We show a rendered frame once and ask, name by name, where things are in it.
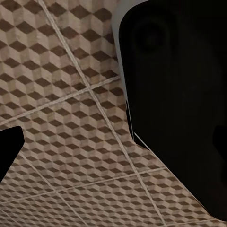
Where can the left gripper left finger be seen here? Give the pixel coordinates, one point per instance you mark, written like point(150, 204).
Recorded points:
point(11, 142)

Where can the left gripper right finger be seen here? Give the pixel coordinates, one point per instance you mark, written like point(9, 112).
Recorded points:
point(220, 141)

